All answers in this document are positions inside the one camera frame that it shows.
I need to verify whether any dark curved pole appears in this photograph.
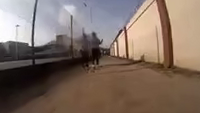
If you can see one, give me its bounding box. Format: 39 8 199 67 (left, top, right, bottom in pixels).
27 0 44 66

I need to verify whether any grey road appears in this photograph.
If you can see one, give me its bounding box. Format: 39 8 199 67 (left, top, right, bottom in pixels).
0 55 73 73

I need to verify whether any brown dirt path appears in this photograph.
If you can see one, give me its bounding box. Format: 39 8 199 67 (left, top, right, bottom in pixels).
0 49 200 113

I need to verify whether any row of buildings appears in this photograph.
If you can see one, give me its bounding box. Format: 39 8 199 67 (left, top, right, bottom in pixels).
0 33 84 63

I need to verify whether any street lamp pole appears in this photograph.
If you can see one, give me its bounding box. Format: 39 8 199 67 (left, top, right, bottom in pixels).
83 1 94 26
13 23 23 61

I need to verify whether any person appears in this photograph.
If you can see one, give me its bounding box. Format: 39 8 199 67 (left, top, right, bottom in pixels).
79 32 93 73
88 30 106 69

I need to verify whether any beige wall with brown pillars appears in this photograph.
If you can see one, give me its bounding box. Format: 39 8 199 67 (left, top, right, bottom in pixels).
106 0 200 80

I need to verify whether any dark low wall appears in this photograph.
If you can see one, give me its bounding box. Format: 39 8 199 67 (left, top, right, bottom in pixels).
0 56 87 88

